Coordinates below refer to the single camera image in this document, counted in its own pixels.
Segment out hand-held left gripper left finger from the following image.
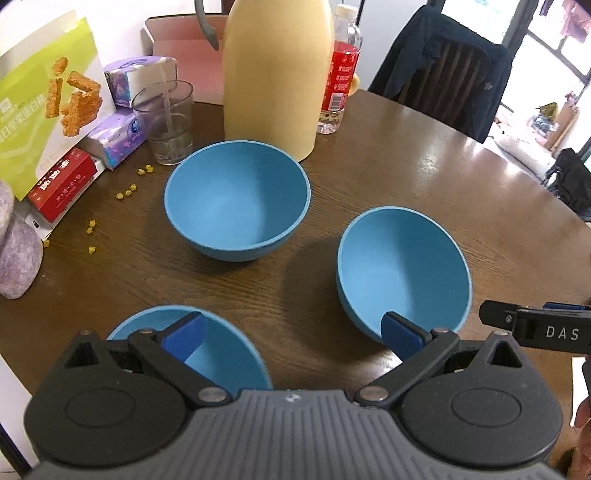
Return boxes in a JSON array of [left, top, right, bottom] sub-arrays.
[[65, 311, 232, 409]]

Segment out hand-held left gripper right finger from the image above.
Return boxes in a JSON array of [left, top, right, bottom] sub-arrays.
[[353, 311, 525, 409]]

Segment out blue ribbed deep bowl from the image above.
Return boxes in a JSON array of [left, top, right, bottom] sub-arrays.
[[336, 206, 473, 345], [106, 305, 273, 398], [164, 141, 311, 262]]

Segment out scattered yellow dried buds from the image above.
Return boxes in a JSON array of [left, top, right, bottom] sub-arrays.
[[41, 164, 156, 256]]

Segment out purple textured vase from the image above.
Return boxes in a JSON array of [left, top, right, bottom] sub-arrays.
[[0, 179, 45, 301]]

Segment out red flat box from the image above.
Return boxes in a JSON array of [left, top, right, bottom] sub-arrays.
[[27, 148, 99, 223]]

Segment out purple tissue pack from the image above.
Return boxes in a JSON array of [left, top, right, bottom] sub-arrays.
[[85, 111, 149, 171], [102, 55, 179, 110]]

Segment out clear drinking glass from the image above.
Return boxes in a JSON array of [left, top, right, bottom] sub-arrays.
[[131, 80, 195, 166]]

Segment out chair with dark jacket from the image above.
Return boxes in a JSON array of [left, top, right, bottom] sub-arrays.
[[367, 4, 514, 145]]

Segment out slatted wooden chair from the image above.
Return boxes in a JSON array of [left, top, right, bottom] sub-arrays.
[[397, 34, 486, 133]]

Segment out red label water bottle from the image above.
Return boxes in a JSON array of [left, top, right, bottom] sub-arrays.
[[316, 4, 363, 135]]

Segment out yellow thermos jug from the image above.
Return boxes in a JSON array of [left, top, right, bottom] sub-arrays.
[[194, 0, 335, 163]]

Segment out pink cardboard box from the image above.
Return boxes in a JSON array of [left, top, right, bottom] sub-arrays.
[[141, 14, 230, 105]]

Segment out green snack box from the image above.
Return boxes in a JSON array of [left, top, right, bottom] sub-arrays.
[[0, 9, 116, 202]]

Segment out black framed glass door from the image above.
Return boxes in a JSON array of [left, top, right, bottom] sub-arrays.
[[427, 0, 591, 93]]

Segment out row of hanging clothes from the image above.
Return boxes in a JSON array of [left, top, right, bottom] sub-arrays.
[[558, 0, 591, 38]]

